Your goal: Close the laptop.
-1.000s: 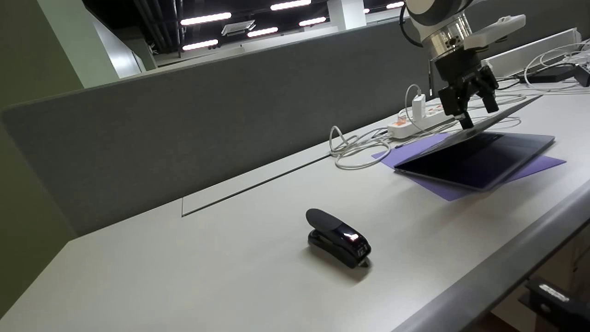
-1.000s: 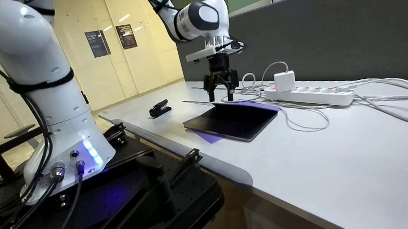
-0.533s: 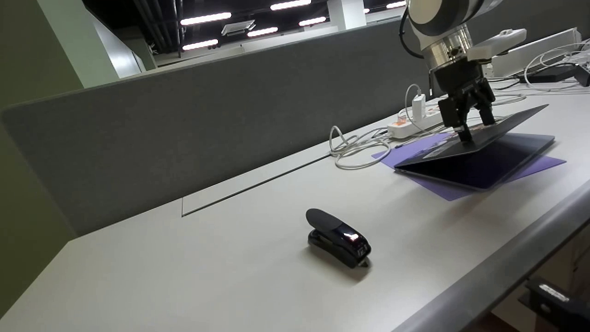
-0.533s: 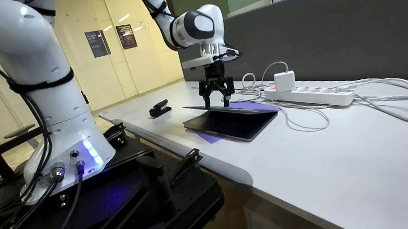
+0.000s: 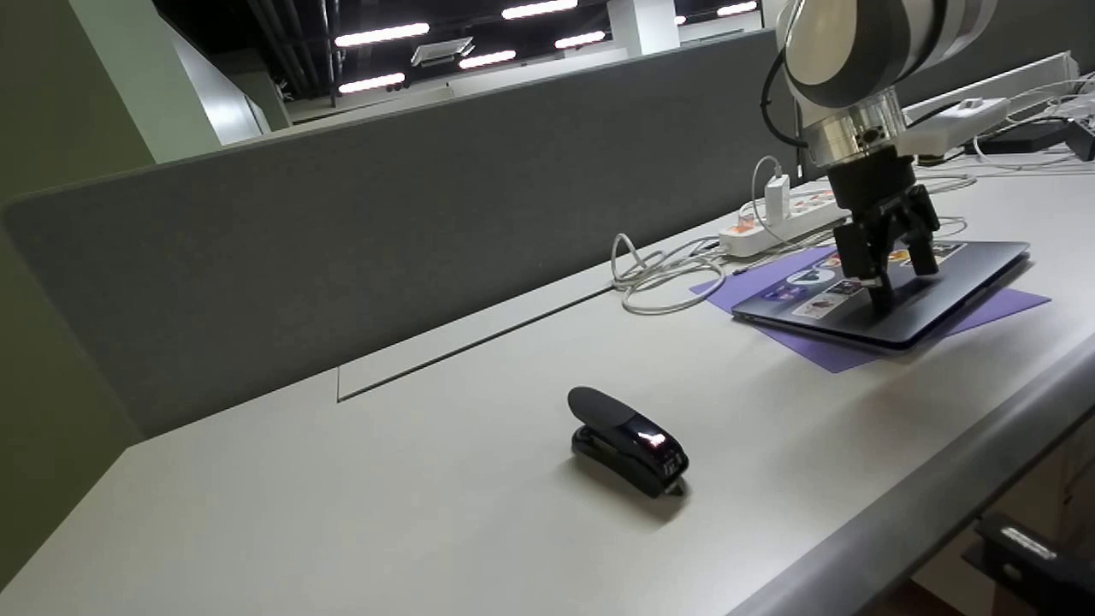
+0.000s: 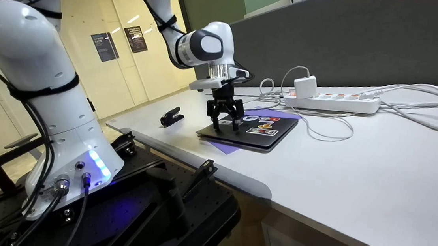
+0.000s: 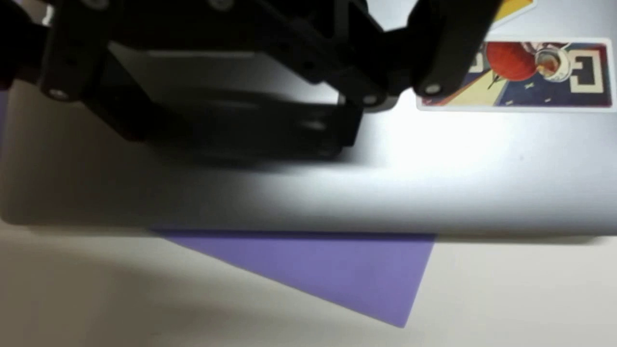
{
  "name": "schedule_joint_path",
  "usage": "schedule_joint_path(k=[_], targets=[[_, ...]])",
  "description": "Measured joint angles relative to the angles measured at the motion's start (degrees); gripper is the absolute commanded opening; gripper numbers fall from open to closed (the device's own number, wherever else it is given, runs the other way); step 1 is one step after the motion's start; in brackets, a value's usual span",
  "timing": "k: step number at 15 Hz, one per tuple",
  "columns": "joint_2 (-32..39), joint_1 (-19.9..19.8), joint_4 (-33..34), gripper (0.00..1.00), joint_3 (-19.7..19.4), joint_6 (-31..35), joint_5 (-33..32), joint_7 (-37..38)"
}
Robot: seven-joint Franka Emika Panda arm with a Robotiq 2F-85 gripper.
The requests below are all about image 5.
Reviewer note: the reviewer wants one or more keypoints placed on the white plug charger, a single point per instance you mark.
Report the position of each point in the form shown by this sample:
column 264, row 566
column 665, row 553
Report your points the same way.
column 777, row 198

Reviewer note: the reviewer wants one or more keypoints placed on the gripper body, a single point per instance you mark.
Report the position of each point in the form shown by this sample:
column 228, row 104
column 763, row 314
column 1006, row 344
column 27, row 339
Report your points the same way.
column 873, row 184

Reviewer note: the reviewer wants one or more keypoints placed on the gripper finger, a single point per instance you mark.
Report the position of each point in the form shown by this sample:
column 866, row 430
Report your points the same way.
column 866, row 248
column 922, row 231

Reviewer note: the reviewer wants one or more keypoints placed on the black clamp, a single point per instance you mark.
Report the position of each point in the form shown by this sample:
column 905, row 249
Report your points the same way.
column 1031, row 556

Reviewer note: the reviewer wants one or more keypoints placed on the white power strip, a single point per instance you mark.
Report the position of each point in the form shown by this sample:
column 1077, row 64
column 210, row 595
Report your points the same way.
column 770, row 233

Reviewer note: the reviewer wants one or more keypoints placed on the ceiling air vent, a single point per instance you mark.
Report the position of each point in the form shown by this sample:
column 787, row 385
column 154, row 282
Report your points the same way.
column 441, row 51

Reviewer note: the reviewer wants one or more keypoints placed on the dark laptop with stickers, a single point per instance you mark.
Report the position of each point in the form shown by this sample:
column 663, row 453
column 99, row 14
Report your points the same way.
column 941, row 291

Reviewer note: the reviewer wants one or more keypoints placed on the black stapler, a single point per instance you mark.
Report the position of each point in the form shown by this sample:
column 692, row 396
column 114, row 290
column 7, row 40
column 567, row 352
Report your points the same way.
column 629, row 441

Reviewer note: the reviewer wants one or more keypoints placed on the ceiling light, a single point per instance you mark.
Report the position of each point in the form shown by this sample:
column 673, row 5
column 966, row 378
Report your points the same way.
column 580, row 39
column 381, row 34
column 539, row 8
column 488, row 59
column 371, row 83

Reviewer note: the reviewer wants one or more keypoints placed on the grey divider panel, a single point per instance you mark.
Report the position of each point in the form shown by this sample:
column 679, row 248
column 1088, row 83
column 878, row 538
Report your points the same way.
column 385, row 239

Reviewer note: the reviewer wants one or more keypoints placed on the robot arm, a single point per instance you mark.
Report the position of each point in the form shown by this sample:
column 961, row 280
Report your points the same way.
column 855, row 43

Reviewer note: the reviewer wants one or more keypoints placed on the black flat box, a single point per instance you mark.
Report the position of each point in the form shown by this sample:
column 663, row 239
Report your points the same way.
column 1022, row 137

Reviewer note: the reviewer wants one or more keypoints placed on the purple paper sheet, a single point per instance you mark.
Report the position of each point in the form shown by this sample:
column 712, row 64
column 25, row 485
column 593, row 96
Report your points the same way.
column 766, row 282

